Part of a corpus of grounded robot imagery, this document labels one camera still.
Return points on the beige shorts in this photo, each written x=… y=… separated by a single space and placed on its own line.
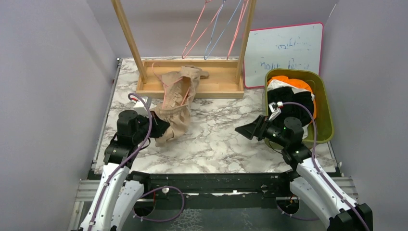
x=180 y=117

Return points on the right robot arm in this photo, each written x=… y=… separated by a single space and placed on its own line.
x=307 y=179

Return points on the pink wire hanger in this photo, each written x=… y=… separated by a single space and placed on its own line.
x=240 y=19

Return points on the pink framed whiteboard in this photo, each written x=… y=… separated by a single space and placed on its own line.
x=296 y=47

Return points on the olive green plastic bin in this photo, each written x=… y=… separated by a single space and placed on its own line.
x=325 y=130

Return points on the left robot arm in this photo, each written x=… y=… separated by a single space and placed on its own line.
x=120 y=188

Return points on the black shorts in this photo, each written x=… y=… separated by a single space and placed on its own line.
x=285 y=94

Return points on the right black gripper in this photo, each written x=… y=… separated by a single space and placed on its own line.
x=257 y=128

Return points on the blue wire hanger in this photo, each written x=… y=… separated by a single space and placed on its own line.
x=216 y=34

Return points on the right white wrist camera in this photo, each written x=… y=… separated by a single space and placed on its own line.
x=275 y=108

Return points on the wooden clothes rack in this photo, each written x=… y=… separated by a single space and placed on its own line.
x=225 y=76

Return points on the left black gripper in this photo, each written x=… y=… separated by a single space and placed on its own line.
x=159 y=126

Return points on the orange shorts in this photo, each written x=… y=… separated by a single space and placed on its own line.
x=297 y=86

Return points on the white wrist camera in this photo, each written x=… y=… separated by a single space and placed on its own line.
x=275 y=108
x=139 y=106

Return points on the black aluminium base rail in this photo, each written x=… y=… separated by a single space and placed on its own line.
x=215 y=191

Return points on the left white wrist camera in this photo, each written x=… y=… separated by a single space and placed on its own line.
x=139 y=106

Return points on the white shorts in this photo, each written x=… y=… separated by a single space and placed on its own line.
x=283 y=90

